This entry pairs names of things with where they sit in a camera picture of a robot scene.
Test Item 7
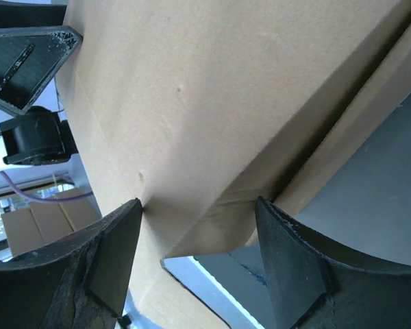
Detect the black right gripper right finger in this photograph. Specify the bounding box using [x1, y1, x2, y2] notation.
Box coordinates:
[255, 197, 411, 328]

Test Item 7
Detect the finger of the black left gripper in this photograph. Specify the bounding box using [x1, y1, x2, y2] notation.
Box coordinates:
[0, 25, 83, 117]
[0, 1, 66, 28]

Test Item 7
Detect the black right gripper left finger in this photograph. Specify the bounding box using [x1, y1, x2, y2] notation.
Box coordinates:
[0, 199, 142, 328]

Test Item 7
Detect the brown cardboard box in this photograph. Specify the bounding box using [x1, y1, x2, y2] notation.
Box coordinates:
[56, 1, 411, 328]

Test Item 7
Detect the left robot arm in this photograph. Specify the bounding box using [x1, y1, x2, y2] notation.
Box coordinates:
[0, 1, 83, 172]

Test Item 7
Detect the background cardboard carton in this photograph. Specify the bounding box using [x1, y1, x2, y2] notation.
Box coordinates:
[1, 197, 101, 257]

